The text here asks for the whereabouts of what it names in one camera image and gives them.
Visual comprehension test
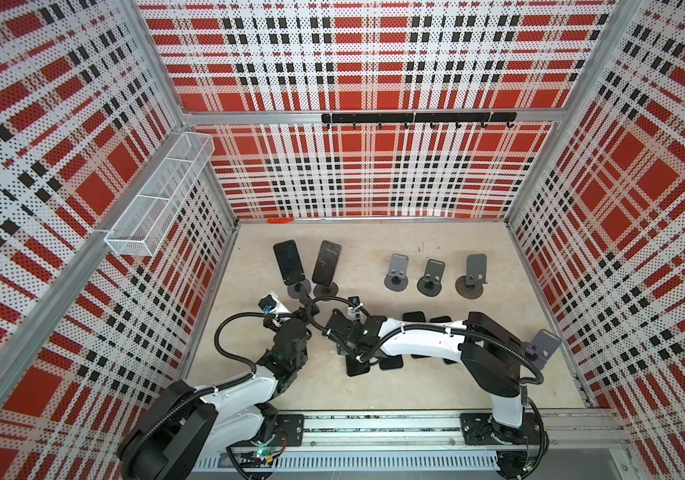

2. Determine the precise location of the black phone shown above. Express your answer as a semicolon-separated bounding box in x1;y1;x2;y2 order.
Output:
272;240;306;286
430;316;458;365
312;240;342;287
401;310;437;360
378;355;404;371

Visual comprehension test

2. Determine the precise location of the grey phone stand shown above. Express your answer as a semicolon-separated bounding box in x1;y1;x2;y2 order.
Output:
384;253;409;292
417;259;446;298

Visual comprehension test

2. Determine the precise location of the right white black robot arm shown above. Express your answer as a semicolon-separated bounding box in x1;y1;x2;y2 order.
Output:
306;311;544;445

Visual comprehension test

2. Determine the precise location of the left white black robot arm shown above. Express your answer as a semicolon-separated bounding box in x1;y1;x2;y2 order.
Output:
116;294;320;479

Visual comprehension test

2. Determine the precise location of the far left grey stand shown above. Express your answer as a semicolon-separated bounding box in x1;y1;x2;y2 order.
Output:
286;279;312;300

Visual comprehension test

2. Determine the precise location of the far right grey stand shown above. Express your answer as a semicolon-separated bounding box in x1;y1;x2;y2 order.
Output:
455;254;488;300

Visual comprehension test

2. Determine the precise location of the right side grey stand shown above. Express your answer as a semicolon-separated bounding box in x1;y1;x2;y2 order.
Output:
523;329;562;371

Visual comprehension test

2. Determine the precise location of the red marker pen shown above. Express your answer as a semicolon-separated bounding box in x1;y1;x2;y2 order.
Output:
266;217;294;225

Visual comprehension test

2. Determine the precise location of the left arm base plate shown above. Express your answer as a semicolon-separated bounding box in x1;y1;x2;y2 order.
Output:
232;412;306;448

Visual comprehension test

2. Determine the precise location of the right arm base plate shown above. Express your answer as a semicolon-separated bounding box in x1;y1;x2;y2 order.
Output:
460;413;545;447

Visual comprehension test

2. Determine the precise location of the white wire mesh basket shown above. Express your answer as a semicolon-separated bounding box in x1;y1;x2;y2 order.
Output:
106;132;214;257

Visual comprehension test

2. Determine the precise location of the black hook rail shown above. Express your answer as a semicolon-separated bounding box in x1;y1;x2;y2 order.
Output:
320;111;518;126

